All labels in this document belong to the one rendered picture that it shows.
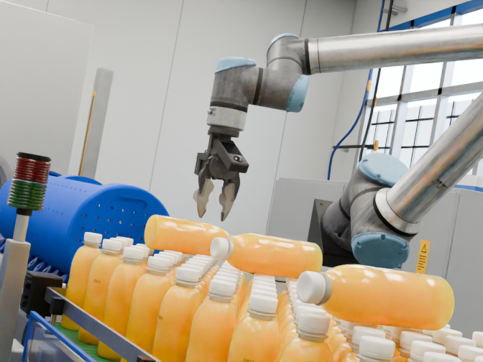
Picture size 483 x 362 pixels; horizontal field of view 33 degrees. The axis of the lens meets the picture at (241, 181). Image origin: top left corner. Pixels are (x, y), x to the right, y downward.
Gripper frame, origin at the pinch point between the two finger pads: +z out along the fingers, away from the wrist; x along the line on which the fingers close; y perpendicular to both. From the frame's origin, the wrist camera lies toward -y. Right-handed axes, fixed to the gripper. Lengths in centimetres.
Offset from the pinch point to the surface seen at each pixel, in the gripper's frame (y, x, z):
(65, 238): 23.9, 26.4, 12.0
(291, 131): 488, -308, -76
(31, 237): 58, 26, 16
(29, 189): -23, 48, 0
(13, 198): -22, 51, 2
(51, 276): 10.7, 32.0, 19.9
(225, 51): 503, -233, -135
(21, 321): 52, 26, 38
